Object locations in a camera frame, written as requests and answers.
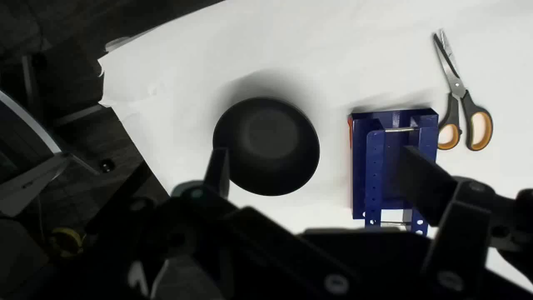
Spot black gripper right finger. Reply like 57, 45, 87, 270
402, 144, 463, 227

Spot black round bowl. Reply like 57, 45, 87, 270
213, 97, 322, 197

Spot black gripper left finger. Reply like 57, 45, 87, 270
203, 145, 233, 200

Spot scissors with orange grey handles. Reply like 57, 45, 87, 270
432, 29, 495, 154

